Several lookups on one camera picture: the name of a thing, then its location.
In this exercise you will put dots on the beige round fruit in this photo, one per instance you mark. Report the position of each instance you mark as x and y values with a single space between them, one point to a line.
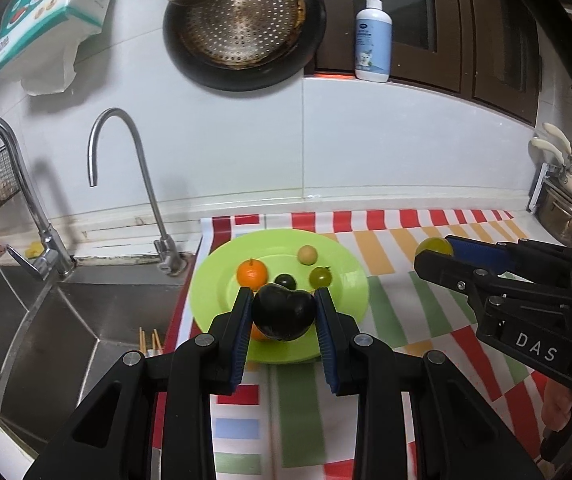
307 255

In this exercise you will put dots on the yellow sponge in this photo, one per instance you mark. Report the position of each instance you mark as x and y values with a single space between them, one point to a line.
34 250

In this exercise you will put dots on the dark purple plum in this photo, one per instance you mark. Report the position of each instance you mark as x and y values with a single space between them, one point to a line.
283 312

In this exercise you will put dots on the green plate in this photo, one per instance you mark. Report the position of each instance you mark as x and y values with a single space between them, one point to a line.
276 247

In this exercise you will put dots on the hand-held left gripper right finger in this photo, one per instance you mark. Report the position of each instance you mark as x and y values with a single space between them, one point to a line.
325 347

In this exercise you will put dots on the large steel faucet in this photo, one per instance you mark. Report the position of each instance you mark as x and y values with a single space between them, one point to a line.
21 170

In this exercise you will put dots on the thin gooseneck faucet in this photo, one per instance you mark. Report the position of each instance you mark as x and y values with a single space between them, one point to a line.
136 145

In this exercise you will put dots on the perforated metal steamer plate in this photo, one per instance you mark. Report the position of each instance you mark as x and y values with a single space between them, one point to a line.
246 25

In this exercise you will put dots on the small orange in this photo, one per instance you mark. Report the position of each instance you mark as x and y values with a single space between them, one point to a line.
252 276

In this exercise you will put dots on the steel sink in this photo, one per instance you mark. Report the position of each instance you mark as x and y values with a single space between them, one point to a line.
66 330

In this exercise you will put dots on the striped colourful cloth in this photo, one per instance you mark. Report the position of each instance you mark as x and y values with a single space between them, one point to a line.
296 405

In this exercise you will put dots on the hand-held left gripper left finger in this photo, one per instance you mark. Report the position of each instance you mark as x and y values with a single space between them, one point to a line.
241 345

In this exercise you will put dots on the white pump bottle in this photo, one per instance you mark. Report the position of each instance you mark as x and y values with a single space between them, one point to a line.
373 35

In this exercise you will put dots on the wooden chopsticks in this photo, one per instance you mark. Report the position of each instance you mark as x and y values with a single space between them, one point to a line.
148 342

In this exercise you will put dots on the metal dish rack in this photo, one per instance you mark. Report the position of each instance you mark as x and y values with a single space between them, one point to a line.
538 185

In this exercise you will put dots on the green tomato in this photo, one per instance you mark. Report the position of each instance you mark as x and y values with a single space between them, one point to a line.
321 276
433 246

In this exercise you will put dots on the small dark round fruit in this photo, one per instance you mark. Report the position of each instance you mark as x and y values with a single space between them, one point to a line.
284 281

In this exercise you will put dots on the black pan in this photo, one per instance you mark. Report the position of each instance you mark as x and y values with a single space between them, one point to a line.
311 45

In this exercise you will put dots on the dark brown cabinet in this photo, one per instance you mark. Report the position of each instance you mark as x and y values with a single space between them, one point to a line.
466 20

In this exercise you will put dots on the steel pot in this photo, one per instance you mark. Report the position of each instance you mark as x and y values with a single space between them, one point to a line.
563 212

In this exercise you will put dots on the person's right hand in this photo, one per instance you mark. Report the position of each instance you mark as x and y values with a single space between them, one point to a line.
556 405

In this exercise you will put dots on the large orange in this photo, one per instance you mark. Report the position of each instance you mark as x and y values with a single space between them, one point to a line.
257 334

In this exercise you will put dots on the paper towel pack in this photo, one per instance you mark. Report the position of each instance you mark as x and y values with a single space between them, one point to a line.
51 15

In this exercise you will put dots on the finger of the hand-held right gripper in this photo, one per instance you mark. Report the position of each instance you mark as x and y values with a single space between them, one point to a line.
476 254
441 267

